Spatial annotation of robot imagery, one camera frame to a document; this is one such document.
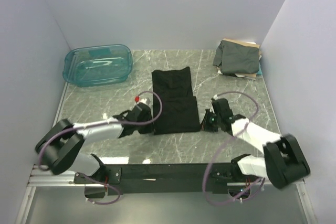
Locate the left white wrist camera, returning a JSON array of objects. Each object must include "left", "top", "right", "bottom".
[{"left": 134, "top": 96, "right": 151, "bottom": 106}]

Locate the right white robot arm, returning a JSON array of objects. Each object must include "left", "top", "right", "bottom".
[{"left": 201, "top": 98, "right": 311, "bottom": 189}]

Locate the aluminium frame rail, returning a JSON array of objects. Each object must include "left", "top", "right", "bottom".
[{"left": 16, "top": 84, "right": 318, "bottom": 223}]

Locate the teal plastic bin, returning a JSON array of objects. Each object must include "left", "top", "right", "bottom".
[{"left": 62, "top": 44, "right": 133, "bottom": 87}]

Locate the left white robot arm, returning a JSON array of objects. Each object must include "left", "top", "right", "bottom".
[{"left": 35, "top": 102, "right": 152, "bottom": 183}]

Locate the black t-shirt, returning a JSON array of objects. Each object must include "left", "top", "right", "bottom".
[{"left": 152, "top": 67, "right": 201, "bottom": 135}]

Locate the folded dark grey t-shirt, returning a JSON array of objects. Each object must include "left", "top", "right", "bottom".
[{"left": 213, "top": 39, "right": 260, "bottom": 76}]

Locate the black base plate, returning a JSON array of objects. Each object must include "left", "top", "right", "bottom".
[{"left": 73, "top": 163, "right": 253, "bottom": 199}]

